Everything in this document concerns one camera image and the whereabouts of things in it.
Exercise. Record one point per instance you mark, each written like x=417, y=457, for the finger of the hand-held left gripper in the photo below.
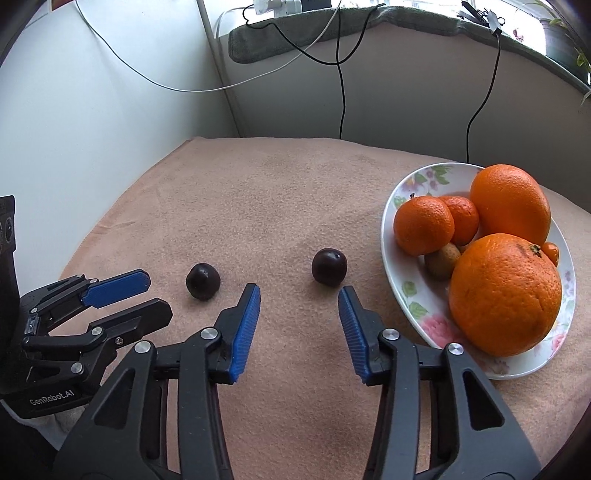
x=117, y=288
x=138, y=316

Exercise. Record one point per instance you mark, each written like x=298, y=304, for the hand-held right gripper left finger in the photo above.
x=244, y=332

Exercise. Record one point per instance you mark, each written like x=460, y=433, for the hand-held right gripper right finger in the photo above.
x=353, y=332

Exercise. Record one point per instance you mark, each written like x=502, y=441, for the dark purple plum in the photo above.
x=203, y=280
x=328, y=266

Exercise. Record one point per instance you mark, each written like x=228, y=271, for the white floral plate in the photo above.
x=415, y=300

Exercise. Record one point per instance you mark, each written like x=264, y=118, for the small tan kiwi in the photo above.
x=442, y=261

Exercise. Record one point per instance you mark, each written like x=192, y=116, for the small tangerine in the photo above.
x=550, y=253
x=464, y=219
x=422, y=226

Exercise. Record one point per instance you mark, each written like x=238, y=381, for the large orange with green stem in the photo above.
x=505, y=295

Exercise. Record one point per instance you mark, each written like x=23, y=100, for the large smooth orange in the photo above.
x=510, y=210

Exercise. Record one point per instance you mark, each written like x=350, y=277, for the white power strip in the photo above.
x=277, y=6

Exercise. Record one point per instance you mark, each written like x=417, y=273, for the black clip-on device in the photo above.
x=482, y=16

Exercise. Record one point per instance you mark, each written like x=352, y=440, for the potted spider plant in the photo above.
x=558, y=41

